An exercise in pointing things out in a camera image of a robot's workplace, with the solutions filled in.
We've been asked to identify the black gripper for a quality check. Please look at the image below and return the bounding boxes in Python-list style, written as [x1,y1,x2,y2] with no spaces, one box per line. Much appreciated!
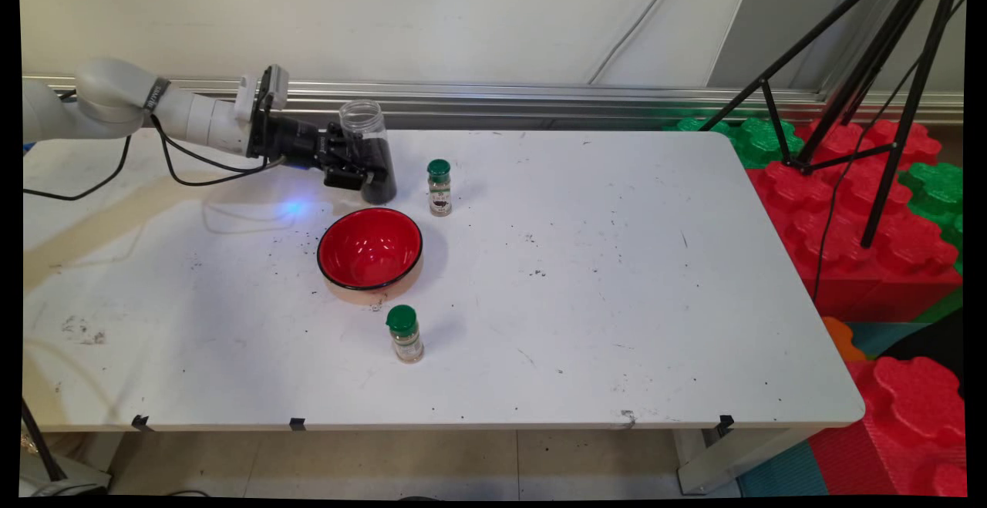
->
[264,113,388,192]

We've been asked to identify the clear jar of dark seeds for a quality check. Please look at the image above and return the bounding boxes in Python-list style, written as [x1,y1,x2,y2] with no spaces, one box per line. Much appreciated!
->
[339,99,399,206]

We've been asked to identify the red bowl with black rim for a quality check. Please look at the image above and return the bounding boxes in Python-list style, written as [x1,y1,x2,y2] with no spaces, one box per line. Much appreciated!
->
[317,207,424,293]

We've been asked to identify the green-capped spice bottle, dark contents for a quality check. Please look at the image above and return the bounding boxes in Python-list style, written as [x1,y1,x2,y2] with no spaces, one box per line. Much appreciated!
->
[427,159,454,218]

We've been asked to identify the green-capped spice bottle, light contents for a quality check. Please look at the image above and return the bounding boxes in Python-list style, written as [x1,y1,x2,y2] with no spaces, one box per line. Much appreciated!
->
[386,304,426,365]

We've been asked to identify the green foam block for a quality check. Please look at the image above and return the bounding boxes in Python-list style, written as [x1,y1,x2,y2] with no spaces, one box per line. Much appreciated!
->
[667,116,805,170]
[897,162,965,274]

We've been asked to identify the white table leg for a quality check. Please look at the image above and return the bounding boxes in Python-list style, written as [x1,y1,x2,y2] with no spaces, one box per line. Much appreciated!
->
[673,426,820,496]

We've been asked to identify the orange foam piece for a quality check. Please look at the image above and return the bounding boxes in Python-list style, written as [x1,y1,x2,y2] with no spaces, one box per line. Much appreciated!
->
[820,316,866,363]

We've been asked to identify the large red foam block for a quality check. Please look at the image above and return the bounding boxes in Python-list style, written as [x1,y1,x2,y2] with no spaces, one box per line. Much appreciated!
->
[744,119,963,324]

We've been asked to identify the black tripod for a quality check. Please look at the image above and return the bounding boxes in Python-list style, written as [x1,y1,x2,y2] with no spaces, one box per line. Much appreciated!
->
[698,0,968,251]

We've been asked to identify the teal foam mat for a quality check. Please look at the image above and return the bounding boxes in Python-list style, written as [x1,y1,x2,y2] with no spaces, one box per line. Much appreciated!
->
[847,321,935,359]

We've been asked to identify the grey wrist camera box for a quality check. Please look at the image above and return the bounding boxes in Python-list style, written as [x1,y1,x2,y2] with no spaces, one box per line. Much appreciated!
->
[234,64,291,125]

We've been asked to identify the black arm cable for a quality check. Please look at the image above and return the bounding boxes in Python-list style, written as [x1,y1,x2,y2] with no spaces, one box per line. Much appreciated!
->
[23,89,288,203]

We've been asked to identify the aluminium wall rail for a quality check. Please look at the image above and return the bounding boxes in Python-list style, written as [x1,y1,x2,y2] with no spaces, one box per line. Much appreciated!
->
[23,75,965,133]

